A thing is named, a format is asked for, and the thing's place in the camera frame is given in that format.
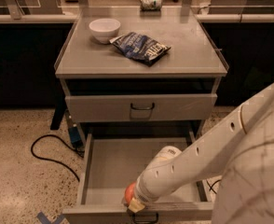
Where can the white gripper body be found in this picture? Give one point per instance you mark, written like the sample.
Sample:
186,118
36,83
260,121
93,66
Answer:
142,192

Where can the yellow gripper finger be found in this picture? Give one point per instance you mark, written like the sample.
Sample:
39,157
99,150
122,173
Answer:
135,205

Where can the red apple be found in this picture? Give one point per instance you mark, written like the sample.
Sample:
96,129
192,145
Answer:
129,192

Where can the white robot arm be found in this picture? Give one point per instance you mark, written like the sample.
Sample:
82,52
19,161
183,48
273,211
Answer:
240,148

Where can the open middle drawer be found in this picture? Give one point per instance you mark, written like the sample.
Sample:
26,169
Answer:
110,165

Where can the closed top drawer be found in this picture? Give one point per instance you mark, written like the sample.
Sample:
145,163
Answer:
104,108

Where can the grey drawer cabinet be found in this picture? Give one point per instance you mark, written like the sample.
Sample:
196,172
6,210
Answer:
111,93

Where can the long dark counter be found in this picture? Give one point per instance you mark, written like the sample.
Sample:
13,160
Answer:
28,53

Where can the blue power box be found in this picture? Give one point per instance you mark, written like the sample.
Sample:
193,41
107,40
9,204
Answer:
75,137

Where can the blue chip bag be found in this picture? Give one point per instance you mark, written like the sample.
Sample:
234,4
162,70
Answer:
140,48

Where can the white ceramic bowl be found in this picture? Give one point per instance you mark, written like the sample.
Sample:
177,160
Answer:
103,30

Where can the crumpled white green can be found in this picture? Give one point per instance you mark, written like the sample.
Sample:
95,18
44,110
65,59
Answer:
151,4

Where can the black middle drawer handle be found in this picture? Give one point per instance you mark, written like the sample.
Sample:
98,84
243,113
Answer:
145,219

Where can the black drawer handle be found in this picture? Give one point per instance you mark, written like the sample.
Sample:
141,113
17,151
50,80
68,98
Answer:
142,107
145,219

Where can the black top drawer handle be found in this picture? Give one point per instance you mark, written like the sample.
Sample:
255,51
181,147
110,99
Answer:
142,107

